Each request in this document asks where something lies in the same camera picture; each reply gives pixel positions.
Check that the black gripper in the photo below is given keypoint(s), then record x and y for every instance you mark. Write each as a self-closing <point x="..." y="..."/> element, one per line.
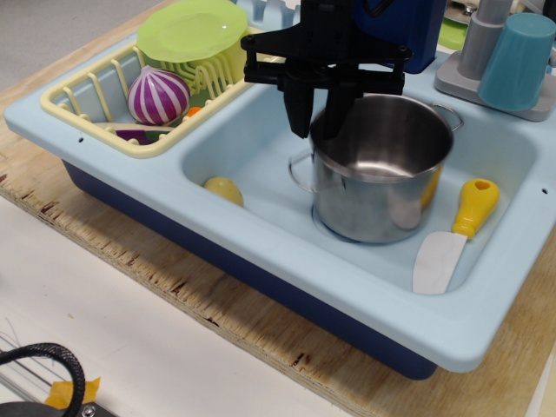
<point x="326" y="50"/>

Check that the stainless steel pot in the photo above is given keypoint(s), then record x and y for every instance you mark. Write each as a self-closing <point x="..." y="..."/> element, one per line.
<point x="374" y="182"/>

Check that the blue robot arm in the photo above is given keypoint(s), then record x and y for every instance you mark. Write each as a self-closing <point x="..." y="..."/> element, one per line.
<point x="414" y="24"/>

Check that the light blue toy sink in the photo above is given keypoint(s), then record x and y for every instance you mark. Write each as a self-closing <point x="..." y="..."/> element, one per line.
<point x="362" y="293"/>

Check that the orange toy carrot piece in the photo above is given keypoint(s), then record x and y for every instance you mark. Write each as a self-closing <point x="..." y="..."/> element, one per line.
<point x="193" y="111"/>

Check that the yellow toy potato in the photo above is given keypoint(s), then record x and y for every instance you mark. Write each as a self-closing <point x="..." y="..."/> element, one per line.
<point x="225" y="188"/>

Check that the grey toy faucet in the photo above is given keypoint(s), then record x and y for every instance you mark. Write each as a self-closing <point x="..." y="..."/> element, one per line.
<point x="461" y="73"/>

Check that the green plate in background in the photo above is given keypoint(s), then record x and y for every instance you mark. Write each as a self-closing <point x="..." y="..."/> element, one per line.
<point x="453" y="30"/>

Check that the green plastic plate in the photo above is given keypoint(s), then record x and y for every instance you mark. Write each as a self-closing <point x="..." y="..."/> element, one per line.
<point x="191" y="30"/>

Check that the purple striped toy onion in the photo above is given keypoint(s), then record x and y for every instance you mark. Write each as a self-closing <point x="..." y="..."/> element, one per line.
<point x="158" y="96"/>

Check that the purple toy eggplant slice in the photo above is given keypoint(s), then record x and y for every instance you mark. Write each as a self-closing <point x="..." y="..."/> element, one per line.
<point x="134" y="135"/>

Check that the teal plastic cup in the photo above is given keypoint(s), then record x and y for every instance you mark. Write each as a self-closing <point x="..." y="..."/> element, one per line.
<point x="515" y="72"/>

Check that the pale yellow dish rack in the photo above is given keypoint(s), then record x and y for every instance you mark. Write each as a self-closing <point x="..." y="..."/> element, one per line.
<point x="94" y="98"/>

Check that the wooden plywood board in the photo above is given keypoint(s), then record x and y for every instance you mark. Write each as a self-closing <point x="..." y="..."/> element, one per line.
<point x="167" y="334"/>

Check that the yellow tape piece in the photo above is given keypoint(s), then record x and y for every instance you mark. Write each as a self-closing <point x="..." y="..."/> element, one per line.
<point x="61" y="393"/>

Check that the yellow handled toy knife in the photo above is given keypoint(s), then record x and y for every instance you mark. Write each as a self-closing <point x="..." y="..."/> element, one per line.
<point x="439" y="253"/>

